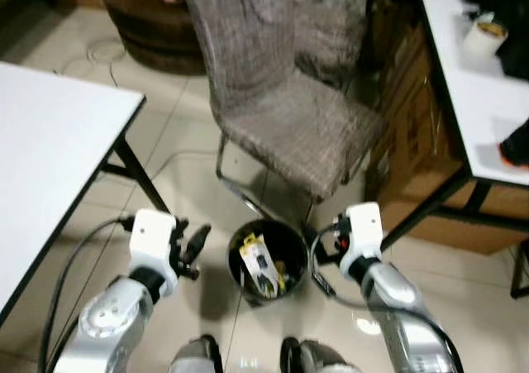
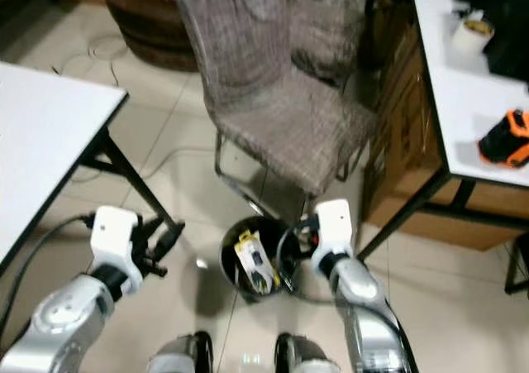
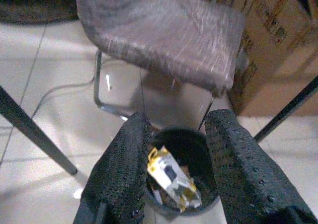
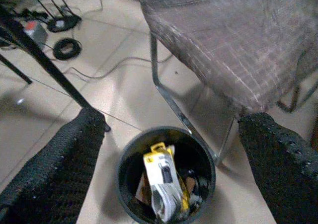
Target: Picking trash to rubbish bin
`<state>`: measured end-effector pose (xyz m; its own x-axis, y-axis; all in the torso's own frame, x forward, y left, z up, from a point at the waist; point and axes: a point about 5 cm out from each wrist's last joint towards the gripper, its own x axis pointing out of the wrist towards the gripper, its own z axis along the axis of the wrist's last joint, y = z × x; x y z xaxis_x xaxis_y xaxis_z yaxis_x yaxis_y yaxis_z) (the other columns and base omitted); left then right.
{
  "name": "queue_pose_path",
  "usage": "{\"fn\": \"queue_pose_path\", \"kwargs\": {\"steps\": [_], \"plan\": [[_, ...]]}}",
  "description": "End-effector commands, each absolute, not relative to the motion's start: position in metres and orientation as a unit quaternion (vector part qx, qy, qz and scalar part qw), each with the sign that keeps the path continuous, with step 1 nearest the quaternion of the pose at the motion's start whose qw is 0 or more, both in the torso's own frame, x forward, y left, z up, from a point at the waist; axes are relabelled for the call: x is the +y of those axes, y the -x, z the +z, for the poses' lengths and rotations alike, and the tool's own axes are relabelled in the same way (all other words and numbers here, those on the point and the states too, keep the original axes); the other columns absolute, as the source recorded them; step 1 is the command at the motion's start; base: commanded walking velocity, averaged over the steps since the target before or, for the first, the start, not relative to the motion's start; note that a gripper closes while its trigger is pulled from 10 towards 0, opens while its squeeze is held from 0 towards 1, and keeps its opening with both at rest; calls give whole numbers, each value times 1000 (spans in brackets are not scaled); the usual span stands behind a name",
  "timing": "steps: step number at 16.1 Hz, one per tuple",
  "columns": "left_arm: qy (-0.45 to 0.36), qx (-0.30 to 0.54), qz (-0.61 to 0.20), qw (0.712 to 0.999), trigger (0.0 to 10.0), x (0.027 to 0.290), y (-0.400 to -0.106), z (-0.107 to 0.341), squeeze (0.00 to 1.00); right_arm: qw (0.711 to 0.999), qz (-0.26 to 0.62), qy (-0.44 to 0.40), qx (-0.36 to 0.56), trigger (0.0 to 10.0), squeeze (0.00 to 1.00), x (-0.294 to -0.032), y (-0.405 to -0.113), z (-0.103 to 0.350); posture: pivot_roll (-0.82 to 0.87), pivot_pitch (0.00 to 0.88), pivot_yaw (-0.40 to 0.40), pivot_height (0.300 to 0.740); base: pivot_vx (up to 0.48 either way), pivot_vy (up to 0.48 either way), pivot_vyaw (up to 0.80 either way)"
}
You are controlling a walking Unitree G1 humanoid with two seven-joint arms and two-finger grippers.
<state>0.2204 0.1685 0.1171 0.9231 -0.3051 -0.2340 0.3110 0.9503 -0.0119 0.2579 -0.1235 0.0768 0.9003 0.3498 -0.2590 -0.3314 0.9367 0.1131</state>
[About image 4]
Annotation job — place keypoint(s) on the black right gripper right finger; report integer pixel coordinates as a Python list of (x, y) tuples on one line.
[(280, 169)]

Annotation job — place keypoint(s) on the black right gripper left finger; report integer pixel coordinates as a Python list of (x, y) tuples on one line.
[(54, 169)]

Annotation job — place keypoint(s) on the black round rubbish bin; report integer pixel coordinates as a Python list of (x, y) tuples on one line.
[(166, 175)]

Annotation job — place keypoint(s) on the brown cardboard piece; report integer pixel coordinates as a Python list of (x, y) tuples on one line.
[(142, 191)]

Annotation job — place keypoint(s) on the black metal table leg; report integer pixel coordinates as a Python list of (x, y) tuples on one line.
[(44, 60)]

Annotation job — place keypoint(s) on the yellow white product package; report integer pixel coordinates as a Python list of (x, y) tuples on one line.
[(165, 181)]

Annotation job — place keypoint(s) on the grey box with red label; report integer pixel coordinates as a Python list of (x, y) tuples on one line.
[(37, 31)]

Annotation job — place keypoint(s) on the black router with antennas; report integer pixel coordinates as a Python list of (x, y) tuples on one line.
[(59, 15)]

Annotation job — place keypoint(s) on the grey fabric chair with metal frame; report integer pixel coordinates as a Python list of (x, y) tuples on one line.
[(231, 47)]

